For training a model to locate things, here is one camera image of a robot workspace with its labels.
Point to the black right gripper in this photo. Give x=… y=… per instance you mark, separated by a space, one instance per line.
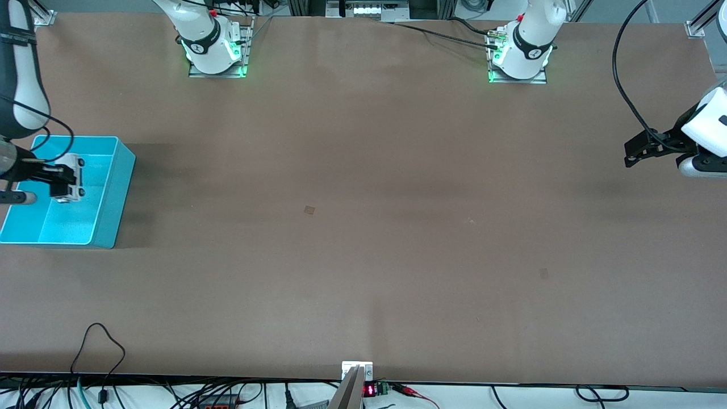
x=17 y=167

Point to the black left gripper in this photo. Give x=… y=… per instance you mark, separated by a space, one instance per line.
x=669 y=140

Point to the white jeep toy black roof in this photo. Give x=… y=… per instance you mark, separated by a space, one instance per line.
x=78 y=170

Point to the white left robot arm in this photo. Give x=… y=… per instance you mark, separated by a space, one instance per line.
x=534 y=40

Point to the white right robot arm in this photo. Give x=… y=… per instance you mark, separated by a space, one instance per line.
x=201 y=34

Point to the turquoise plastic bin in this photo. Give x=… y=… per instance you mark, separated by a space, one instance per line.
x=102 y=199

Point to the lit control box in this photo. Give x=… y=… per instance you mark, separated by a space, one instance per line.
x=369 y=8

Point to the red clip lead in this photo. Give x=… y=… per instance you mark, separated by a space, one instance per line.
x=412 y=392

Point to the green terminal block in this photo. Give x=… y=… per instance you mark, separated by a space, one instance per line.
x=382 y=388

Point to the red digit display module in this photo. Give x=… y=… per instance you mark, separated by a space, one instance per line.
x=369 y=390

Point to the aluminium frame corner bracket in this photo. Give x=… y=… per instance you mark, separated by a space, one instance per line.
x=696 y=27
x=44 y=17

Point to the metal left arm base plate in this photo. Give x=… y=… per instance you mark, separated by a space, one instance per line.
x=517 y=80

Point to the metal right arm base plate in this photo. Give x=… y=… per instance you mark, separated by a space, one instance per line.
x=245 y=51

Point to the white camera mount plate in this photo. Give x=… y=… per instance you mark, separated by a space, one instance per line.
x=355 y=366

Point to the grey aluminium mount bar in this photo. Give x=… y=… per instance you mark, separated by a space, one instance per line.
x=347 y=392

